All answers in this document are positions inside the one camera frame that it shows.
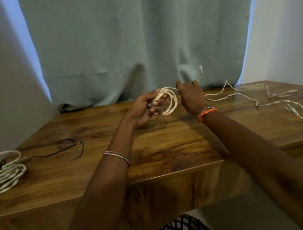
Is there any person's left hand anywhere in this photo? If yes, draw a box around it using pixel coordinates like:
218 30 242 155
123 88 169 128

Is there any plain white cable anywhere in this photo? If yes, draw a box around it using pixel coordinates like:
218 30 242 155
154 65 204 116

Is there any person's left forearm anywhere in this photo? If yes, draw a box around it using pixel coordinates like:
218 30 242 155
68 118 138 230

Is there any wooden desk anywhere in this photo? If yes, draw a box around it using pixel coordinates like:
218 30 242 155
0 80 303 230

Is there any person's right hand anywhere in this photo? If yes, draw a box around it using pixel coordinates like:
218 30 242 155
176 80 211 117

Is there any orange braided bracelet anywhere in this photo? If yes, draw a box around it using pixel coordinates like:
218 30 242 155
197 106 215 121
198 108 218 124

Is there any wooden drawer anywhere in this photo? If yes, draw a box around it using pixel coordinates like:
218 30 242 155
279 144 303 160

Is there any long black twist tie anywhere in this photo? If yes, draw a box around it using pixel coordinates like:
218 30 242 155
33 139 77 158

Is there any short black twist tie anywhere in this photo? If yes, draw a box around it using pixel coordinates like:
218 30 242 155
70 141 85 161

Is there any silver beaded bangle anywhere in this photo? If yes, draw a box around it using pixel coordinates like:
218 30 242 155
102 151 130 164

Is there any person's right forearm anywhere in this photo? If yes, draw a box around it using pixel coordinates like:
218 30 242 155
203 111 303 228

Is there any teal fabric curtain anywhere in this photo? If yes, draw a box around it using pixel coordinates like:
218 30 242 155
18 0 251 112

